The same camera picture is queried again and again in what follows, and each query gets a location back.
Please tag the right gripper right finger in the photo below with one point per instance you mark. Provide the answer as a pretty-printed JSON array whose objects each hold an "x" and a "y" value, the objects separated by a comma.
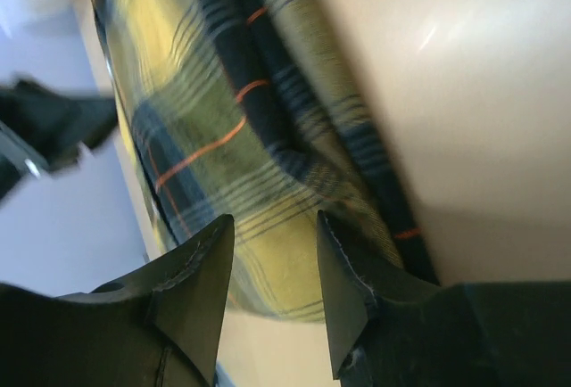
[{"x": 386, "y": 327}]

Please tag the yellow plaid long sleeve shirt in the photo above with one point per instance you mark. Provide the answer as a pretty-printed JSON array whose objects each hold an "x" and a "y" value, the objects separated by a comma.
[{"x": 248, "y": 108}]

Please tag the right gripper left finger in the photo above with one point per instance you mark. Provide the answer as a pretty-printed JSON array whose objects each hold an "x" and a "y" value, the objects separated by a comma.
[{"x": 159, "y": 325}]

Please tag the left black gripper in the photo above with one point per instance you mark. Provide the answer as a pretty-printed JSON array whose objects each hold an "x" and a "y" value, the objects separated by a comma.
[{"x": 43, "y": 130}]

